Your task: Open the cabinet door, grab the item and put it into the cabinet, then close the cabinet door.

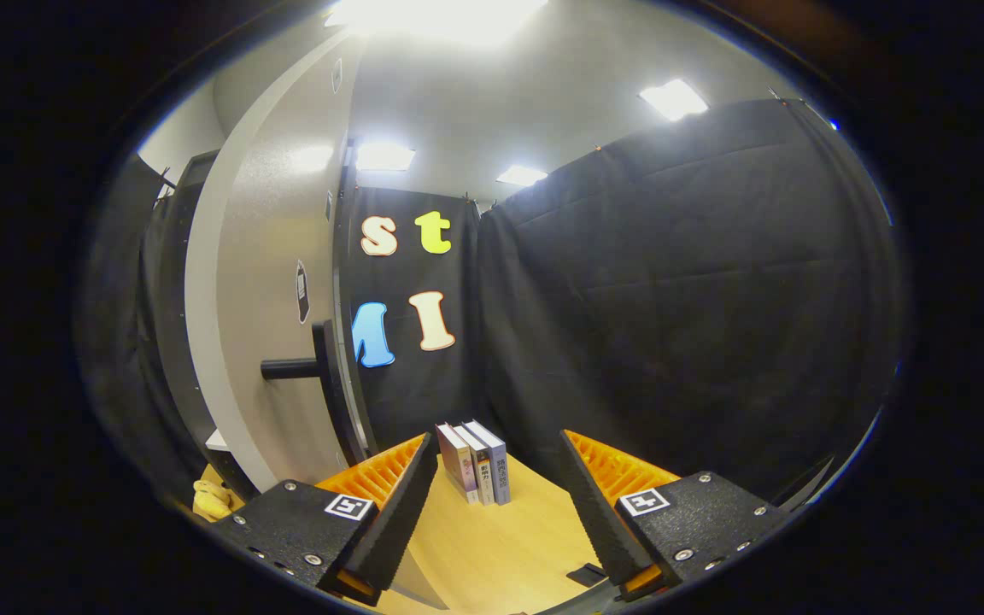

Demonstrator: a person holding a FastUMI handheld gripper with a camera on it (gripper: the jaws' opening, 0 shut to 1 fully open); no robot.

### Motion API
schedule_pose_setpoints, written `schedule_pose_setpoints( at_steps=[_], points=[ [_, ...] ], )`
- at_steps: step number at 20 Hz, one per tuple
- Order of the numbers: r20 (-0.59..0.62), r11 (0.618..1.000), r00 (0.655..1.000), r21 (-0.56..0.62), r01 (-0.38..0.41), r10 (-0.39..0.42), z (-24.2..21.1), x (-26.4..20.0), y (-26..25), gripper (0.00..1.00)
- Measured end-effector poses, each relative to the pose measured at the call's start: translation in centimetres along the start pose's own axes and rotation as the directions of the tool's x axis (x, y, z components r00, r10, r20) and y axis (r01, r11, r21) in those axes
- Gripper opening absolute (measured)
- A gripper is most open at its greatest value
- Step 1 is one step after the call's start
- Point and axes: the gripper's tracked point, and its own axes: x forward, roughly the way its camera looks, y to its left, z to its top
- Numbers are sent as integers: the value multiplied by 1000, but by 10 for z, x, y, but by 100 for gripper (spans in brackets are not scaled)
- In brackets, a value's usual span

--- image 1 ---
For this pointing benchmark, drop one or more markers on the rectangular ceiling light panel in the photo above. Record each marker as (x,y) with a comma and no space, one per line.
(522,175)
(385,156)
(673,99)

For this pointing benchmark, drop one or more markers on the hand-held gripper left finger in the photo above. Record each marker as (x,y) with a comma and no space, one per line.
(394,521)

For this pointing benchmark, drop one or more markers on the beige cabinet door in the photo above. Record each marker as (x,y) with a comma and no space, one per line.
(261,256)

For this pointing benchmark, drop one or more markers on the yellow plush toy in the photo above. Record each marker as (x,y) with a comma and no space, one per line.
(210,500)

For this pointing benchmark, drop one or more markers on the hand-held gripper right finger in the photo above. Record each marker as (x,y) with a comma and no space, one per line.
(599,521)

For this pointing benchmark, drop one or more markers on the white cabinet shelf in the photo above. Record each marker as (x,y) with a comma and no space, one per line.
(217,442)

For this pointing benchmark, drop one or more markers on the small black flat object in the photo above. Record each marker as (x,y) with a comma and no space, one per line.
(586,573)

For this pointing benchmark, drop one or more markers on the black backdrop cloth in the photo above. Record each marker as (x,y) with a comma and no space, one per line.
(671,299)

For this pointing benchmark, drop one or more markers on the grey spine book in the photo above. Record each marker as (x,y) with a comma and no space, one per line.
(483,474)

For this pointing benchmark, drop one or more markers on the large ceiling light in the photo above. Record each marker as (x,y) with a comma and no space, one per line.
(432,17)

